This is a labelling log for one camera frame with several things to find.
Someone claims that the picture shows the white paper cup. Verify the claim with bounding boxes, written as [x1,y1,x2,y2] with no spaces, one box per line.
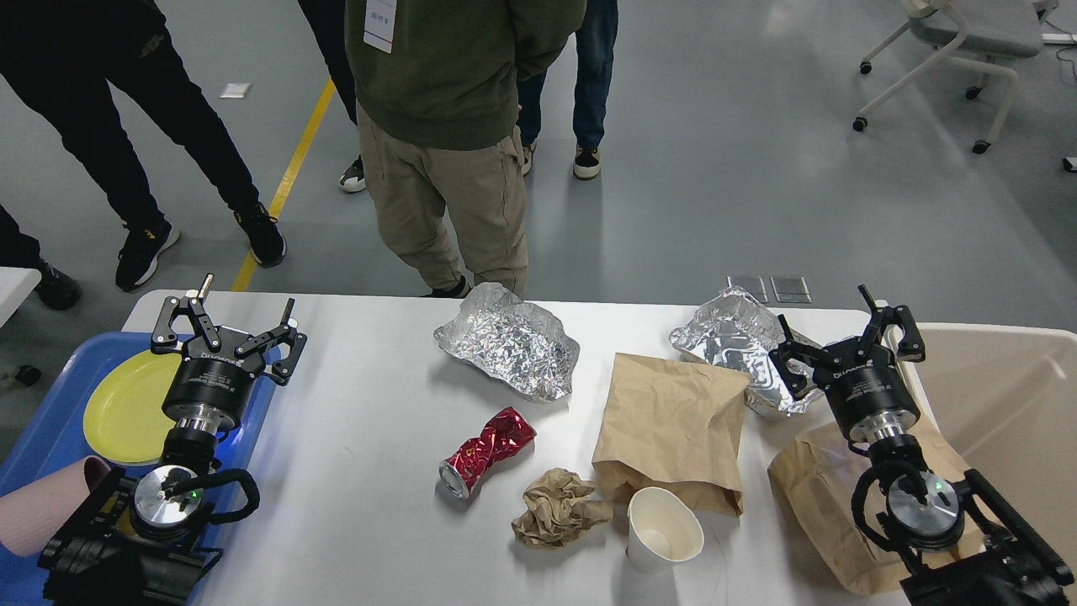
[626,487,704,574]

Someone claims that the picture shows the person dark shoes far left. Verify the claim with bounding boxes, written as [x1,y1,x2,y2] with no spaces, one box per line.
[0,202,83,311]

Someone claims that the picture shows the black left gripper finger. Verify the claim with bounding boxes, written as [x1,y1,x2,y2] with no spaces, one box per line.
[234,298,308,386]
[150,274,222,354]

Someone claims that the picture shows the person blue jeans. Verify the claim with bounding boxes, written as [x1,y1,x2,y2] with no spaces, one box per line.
[517,1,619,180]

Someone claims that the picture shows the beige plastic bin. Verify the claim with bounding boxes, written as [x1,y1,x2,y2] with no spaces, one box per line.
[883,322,1077,590]

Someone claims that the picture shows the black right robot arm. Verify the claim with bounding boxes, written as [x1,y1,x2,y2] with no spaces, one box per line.
[769,287,1074,605]

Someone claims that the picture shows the yellow plastic plate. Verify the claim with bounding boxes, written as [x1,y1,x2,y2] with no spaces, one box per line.
[83,350,181,465]

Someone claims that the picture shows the white side table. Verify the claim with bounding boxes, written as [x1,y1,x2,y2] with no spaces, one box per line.
[0,266,41,326]

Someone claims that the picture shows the person green sweater khaki trousers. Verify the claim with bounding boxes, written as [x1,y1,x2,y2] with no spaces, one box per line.
[345,1,586,298]

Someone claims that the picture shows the crumpled brown paper ball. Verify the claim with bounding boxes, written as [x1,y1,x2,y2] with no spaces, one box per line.
[512,468,614,550]

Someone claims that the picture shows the crushed red can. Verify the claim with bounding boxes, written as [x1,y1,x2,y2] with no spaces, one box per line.
[438,407,536,499]

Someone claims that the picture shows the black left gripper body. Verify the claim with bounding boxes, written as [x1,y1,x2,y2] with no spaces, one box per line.
[162,352,257,431]

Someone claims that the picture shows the foil tray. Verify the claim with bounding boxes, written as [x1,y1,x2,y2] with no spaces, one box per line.
[433,281,581,401]
[669,286,825,418]

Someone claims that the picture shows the grey office chair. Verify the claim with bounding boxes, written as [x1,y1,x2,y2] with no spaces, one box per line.
[852,1,1043,154]

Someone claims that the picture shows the pink mug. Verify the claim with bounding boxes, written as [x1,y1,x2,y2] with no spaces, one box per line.
[1,456,111,556]

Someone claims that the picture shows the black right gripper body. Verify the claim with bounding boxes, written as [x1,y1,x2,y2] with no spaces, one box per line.
[813,338,920,443]

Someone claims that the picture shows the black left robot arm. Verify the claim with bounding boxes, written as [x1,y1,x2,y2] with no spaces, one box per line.
[38,274,307,605]

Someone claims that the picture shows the blue plastic tray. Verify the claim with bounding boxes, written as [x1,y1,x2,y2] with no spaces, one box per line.
[1,332,277,605]

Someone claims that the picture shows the large brown paper bag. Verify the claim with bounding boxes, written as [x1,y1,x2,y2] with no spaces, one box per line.
[592,353,749,515]

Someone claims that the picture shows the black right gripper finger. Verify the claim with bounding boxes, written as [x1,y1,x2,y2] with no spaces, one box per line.
[769,314,830,401]
[857,284,926,364]

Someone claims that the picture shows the person dark trousers black sneakers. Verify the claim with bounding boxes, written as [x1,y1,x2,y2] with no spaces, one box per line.
[296,0,368,194]

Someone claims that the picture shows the person black trousers black shoes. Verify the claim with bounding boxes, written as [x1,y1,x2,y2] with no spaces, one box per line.
[1,1,286,291]

